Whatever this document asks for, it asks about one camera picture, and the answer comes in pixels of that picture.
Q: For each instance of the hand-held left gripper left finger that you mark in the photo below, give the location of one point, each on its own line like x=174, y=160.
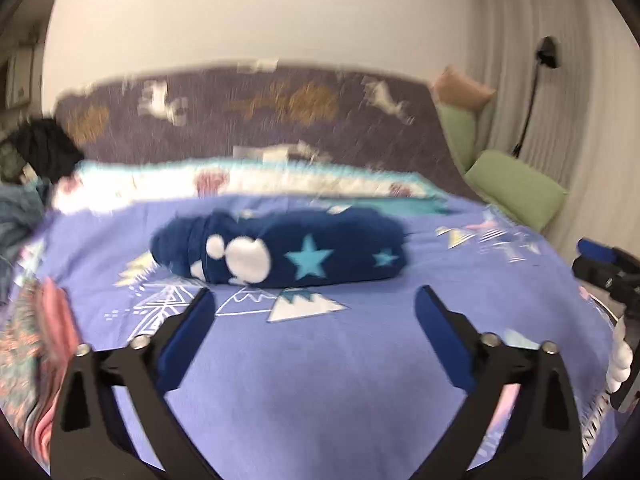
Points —
x=185, y=347

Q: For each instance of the blue printed bed blanket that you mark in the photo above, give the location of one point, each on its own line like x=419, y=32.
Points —
x=350, y=350

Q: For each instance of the pink floral folded clothes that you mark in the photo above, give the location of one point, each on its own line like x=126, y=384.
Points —
x=35, y=360

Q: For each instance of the person's right hand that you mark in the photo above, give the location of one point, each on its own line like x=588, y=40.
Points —
x=620, y=360

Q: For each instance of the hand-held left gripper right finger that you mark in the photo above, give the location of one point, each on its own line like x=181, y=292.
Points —
x=444, y=337

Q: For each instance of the deer print mattress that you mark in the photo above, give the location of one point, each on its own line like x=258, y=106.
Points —
x=280, y=120

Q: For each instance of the black clothes pile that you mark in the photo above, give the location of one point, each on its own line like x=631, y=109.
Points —
x=47, y=147

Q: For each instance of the white and teal patterned blanket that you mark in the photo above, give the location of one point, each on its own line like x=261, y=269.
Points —
x=250, y=182

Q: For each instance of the pale ribbed curtain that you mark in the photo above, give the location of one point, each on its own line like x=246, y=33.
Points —
x=585, y=110

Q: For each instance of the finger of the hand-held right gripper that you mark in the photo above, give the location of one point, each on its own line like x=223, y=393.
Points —
x=602, y=275
x=592, y=249

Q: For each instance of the teal fleece blanket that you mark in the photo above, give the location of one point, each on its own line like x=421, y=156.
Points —
x=20, y=215

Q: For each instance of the large green pillow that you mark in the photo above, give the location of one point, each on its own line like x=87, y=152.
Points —
x=517, y=190

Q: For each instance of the peach pillow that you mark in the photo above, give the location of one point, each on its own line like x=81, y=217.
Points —
x=462, y=87

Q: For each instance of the black floor lamp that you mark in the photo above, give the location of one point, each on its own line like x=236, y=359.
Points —
x=537, y=85

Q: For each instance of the navy star print fleece pajama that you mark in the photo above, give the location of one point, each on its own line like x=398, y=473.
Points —
x=300, y=250

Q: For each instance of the small green pillow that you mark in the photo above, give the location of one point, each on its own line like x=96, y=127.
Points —
x=457, y=132

